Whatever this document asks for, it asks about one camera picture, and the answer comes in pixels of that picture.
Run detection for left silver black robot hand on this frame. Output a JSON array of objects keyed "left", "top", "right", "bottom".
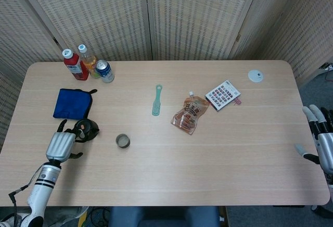
[{"left": 46, "top": 119, "right": 87, "bottom": 163}]

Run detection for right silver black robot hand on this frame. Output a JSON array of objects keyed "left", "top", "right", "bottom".
[{"left": 294, "top": 104, "right": 333, "bottom": 175}]

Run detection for black teapot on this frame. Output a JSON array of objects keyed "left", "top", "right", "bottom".
[{"left": 72, "top": 119, "right": 100, "bottom": 143}]

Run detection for blue folded cloth pouch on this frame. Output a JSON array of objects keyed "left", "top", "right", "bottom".
[{"left": 53, "top": 88, "right": 98, "bottom": 121}]

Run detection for dark green teacup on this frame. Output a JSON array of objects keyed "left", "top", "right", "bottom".
[{"left": 115, "top": 133, "right": 131, "bottom": 149}]

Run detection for grey bag under table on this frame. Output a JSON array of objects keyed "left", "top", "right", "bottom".
[{"left": 43, "top": 206, "right": 88, "bottom": 227}]

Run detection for red juice bottle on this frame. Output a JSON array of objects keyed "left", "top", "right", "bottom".
[{"left": 61, "top": 48, "right": 89, "bottom": 82}]

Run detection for blue white drink can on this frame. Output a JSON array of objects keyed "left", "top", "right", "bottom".
[{"left": 95, "top": 59, "right": 115, "bottom": 84}]

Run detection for orange drink bottle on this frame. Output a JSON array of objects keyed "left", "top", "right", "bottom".
[{"left": 78, "top": 44, "right": 101, "bottom": 80}]

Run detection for white round table cap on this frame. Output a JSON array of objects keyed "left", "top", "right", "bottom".
[{"left": 247, "top": 69, "right": 264, "bottom": 83}]

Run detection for green plastic scoop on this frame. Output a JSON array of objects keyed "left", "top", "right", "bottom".
[{"left": 151, "top": 84, "right": 164, "bottom": 117}]

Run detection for box with coloured squares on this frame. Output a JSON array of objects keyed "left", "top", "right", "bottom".
[{"left": 204, "top": 80, "right": 241, "bottom": 112}]

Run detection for blue grey seat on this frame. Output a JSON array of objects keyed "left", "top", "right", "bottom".
[{"left": 108, "top": 206, "right": 227, "bottom": 227}]

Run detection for orange spout pouch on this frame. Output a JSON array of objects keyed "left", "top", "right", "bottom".
[{"left": 170, "top": 90, "right": 210, "bottom": 135}]

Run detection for woven folding screen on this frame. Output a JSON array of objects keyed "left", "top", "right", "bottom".
[{"left": 0, "top": 0, "right": 333, "bottom": 155}]

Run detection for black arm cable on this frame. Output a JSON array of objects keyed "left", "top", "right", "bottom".
[{"left": 8, "top": 163, "right": 49, "bottom": 227}]

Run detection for floor cables and socket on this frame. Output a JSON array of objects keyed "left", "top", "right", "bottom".
[{"left": 316, "top": 62, "right": 333, "bottom": 82}]

